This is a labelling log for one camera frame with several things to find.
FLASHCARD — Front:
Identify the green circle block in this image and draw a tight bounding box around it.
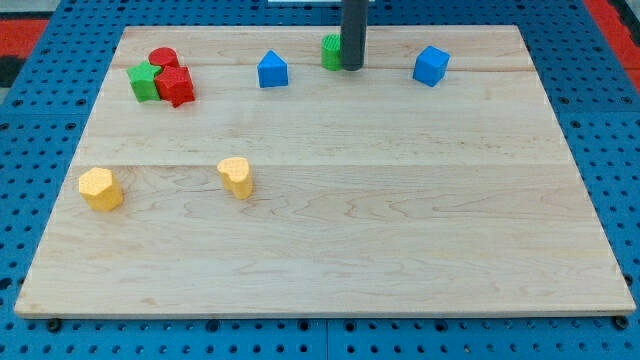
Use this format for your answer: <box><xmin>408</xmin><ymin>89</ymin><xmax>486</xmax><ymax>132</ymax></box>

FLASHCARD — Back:
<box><xmin>321</xmin><ymin>33</ymin><xmax>342</xmax><ymax>71</ymax></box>

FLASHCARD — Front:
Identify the red star block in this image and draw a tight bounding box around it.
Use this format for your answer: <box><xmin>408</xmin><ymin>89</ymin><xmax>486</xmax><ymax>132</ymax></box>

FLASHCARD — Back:
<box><xmin>154</xmin><ymin>66</ymin><xmax>195</xmax><ymax>108</ymax></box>

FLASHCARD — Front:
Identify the red circle block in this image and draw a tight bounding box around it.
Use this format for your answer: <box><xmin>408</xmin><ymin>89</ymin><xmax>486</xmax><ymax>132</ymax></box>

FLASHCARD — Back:
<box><xmin>148</xmin><ymin>47</ymin><xmax>180</xmax><ymax>68</ymax></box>

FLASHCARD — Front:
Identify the green star block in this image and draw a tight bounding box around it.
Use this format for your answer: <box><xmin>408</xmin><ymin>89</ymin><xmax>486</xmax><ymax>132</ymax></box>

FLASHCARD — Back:
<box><xmin>126</xmin><ymin>61</ymin><xmax>162</xmax><ymax>102</ymax></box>

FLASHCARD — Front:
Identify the yellow heart block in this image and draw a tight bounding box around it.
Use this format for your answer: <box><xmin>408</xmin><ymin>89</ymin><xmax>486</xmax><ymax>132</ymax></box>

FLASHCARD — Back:
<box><xmin>217</xmin><ymin>157</ymin><xmax>253</xmax><ymax>199</ymax></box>

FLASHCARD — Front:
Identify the light wooden board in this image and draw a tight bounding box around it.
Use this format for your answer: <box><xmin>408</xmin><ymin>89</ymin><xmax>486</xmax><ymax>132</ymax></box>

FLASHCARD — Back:
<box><xmin>15</xmin><ymin>25</ymin><xmax>636</xmax><ymax>319</ymax></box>

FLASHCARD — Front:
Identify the blue triangle block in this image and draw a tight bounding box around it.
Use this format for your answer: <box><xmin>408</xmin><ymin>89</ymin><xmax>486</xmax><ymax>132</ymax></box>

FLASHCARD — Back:
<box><xmin>257</xmin><ymin>50</ymin><xmax>289</xmax><ymax>88</ymax></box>

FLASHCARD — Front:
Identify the blue cube block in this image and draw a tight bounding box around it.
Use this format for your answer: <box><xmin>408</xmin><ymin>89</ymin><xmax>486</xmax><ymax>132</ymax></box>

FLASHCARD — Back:
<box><xmin>412</xmin><ymin>46</ymin><xmax>450</xmax><ymax>87</ymax></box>

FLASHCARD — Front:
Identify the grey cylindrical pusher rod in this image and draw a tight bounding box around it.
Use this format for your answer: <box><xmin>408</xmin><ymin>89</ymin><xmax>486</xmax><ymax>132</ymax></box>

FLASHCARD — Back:
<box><xmin>340</xmin><ymin>0</ymin><xmax>368</xmax><ymax>71</ymax></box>

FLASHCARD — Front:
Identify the yellow hexagon block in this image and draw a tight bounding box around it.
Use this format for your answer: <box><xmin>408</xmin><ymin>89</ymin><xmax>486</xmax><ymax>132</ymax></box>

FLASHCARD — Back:
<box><xmin>78</xmin><ymin>167</ymin><xmax>124</xmax><ymax>212</ymax></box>

